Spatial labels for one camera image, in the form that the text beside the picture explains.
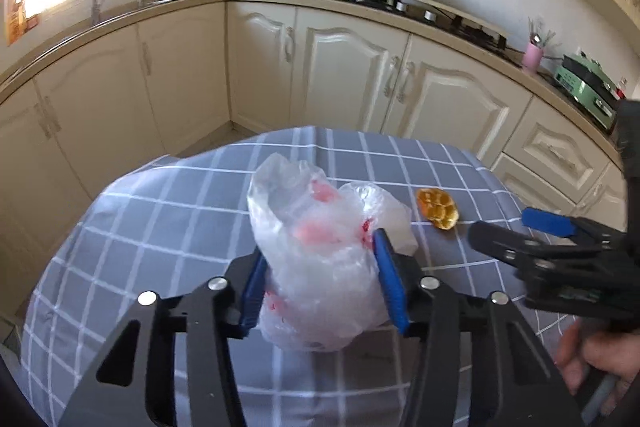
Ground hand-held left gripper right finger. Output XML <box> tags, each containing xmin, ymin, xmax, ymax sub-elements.
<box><xmin>372</xmin><ymin>228</ymin><xmax>586</xmax><ymax>427</ymax></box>

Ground grey checked tablecloth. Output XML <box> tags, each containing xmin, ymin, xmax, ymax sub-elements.
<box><xmin>17</xmin><ymin>124</ymin><xmax>601</xmax><ymax>427</ymax></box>

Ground pink utensil holder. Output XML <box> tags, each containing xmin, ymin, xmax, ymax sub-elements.
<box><xmin>522</xmin><ymin>18</ymin><xmax>557</xmax><ymax>72</ymax></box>

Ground cream cabinet drawer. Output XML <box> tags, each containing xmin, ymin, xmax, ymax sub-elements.
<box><xmin>492</xmin><ymin>154</ymin><xmax>586</xmax><ymax>218</ymax></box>
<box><xmin>505</xmin><ymin>99</ymin><xmax>611</xmax><ymax>202</ymax></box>

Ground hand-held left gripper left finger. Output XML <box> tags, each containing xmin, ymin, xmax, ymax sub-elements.
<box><xmin>57</xmin><ymin>247</ymin><xmax>271</xmax><ymax>427</ymax></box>

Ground orange peel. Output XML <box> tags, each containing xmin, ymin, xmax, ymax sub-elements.
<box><xmin>417</xmin><ymin>188</ymin><xmax>460</xmax><ymax>230</ymax></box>

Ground green countertop appliance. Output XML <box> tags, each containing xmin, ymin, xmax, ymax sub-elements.
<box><xmin>552</xmin><ymin>52</ymin><xmax>626</xmax><ymax>132</ymax></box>

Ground person's right hand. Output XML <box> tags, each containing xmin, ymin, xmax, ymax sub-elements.
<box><xmin>555</xmin><ymin>322</ymin><xmax>640</xmax><ymax>418</ymax></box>

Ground clear plastic bag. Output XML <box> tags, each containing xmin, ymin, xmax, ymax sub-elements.
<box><xmin>246</xmin><ymin>152</ymin><xmax>418</xmax><ymax>353</ymax></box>

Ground cream kitchen base cabinets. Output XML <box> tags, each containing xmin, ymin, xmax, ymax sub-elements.
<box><xmin>0</xmin><ymin>0</ymin><xmax>628</xmax><ymax>308</ymax></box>

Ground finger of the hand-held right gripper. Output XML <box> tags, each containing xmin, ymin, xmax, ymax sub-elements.
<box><xmin>521</xmin><ymin>207</ymin><xmax>627</xmax><ymax>254</ymax></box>
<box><xmin>467</xmin><ymin>220</ymin><xmax>582</xmax><ymax>276</ymax></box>

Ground black gas stove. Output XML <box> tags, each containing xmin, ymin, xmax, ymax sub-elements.
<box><xmin>312</xmin><ymin>0</ymin><xmax>523</xmax><ymax>68</ymax></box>

